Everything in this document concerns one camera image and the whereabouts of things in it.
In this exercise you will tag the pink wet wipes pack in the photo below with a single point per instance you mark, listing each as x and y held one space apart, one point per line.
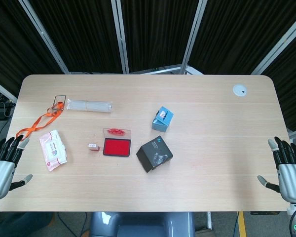
53 150

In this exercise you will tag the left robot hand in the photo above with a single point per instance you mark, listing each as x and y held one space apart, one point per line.
0 172

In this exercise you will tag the blue cardboard box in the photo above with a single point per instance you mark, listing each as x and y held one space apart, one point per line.
162 119

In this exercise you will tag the small red stamp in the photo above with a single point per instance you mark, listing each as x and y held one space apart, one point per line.
93 147

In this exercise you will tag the clear badge holder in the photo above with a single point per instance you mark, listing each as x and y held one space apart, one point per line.
59 101

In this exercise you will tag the black product box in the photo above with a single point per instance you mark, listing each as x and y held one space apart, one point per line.
154 154

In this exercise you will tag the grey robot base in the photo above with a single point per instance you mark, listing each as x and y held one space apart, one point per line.
141 224

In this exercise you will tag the red ink pad case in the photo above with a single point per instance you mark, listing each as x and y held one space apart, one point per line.
117 143

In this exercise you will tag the clear plastic tube pack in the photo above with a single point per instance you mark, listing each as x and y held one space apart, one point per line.
88 105

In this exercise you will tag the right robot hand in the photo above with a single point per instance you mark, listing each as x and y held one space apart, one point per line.
291 177

